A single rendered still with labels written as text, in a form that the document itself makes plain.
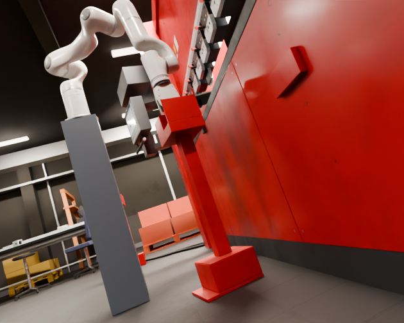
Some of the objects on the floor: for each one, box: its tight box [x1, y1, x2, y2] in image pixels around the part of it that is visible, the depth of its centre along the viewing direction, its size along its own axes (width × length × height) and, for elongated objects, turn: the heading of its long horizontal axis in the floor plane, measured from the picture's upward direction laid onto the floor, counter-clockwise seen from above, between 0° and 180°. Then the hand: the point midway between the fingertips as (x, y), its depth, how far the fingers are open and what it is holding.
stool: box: [12, 252, 51, 301], centre depth 442 cm, size 51×49×61 cm
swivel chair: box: [65, 210, 99, 279], centre depth 463 cm, size 58×55×99 cm
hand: (176, 116), depth 124 cm, fingers closed
